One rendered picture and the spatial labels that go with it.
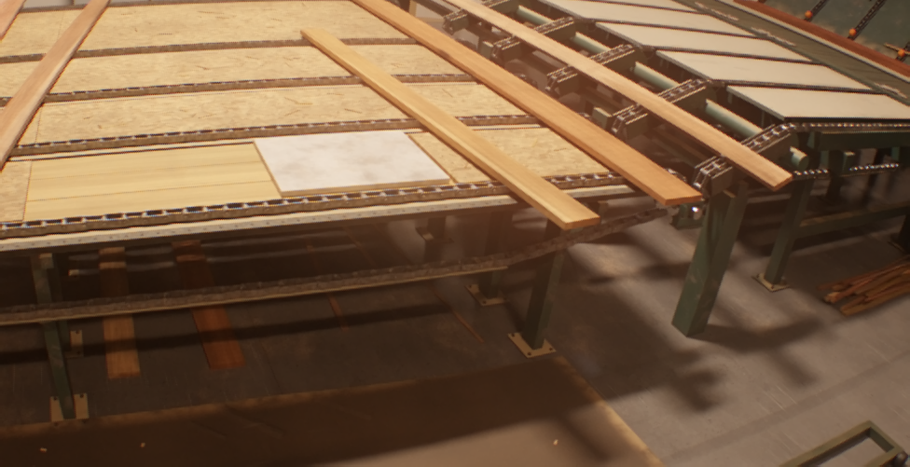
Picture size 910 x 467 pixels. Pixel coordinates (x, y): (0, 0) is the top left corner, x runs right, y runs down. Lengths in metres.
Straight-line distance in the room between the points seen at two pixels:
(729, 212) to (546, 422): 1.24
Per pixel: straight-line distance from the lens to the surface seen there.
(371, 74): 3.62
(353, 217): 2.37
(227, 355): 3.05
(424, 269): 2.67
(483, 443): 2.79
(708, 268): 3.51
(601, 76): 4.04
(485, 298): 3.58
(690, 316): 3.64
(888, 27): 8.16
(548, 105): 3.52
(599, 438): 2.93
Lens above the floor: 1.91
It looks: 25 degrees down
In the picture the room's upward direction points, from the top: 9 degrees clockwise
